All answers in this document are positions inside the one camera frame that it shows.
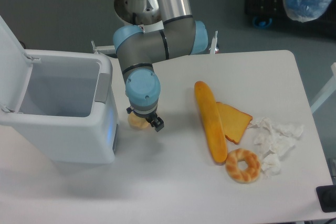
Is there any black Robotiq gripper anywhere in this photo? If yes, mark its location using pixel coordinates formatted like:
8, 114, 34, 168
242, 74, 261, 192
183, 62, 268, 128
126, 106, 164, 132

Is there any round pale bread roll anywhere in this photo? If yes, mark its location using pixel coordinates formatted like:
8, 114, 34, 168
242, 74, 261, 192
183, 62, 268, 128
128, 112, 150, 130

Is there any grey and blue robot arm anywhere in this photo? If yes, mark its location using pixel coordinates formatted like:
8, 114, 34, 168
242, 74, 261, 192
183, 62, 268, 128
113, 0, 208, 131

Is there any long orange baguette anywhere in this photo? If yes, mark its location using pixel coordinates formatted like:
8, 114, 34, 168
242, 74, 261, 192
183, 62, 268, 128
194, 81, 228, 164

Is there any orange toast slice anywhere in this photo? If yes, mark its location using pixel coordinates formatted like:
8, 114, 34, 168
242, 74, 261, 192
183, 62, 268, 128
216, 102, 253, 144

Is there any white open trash bin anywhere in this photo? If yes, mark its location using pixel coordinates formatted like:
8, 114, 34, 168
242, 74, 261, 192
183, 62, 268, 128
1, 21, 118, 164

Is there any crumpled white tissue paper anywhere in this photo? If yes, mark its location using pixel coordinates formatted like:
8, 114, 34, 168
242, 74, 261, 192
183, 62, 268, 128
248, 117, 305, 177

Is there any black wheeled cart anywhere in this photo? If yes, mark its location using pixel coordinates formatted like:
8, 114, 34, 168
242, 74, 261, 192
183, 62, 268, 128
245, 0, 335, 28

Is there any black device at table edge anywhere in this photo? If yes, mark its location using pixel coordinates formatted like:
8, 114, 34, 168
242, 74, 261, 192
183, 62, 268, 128
316, 185, 335, 212

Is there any braided ring bread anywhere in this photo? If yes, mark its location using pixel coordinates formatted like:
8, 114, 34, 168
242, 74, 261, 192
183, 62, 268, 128
225, 148, 261, 184

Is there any white frame at right edge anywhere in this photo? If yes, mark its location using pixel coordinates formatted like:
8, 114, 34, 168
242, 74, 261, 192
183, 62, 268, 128
310, 62, 335, 114

